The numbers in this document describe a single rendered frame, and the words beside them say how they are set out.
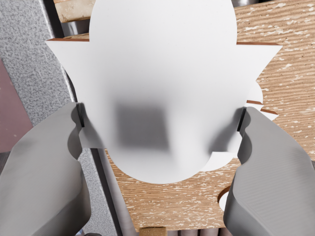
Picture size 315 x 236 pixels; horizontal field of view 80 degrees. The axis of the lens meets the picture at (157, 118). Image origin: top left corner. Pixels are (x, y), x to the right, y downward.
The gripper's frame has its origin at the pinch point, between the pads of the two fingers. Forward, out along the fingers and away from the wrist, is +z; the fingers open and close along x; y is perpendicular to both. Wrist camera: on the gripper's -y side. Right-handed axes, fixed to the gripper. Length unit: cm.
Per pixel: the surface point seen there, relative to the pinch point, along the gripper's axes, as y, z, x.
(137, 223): 35.5, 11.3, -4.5
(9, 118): 72, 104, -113
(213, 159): 11.6, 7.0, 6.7
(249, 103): 3.8, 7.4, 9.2
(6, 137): 90, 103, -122
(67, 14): -4.0, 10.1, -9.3
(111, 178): 23.7, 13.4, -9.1
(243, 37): -1.8, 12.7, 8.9
